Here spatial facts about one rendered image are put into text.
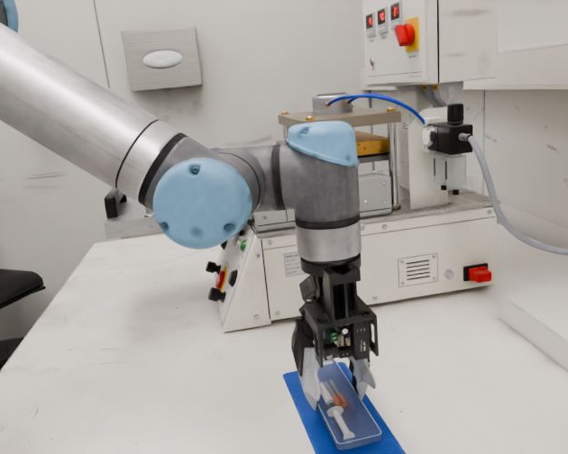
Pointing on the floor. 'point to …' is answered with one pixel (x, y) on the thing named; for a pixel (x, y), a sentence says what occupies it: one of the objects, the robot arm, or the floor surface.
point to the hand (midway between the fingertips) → (334, 393)
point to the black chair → (13, 279)
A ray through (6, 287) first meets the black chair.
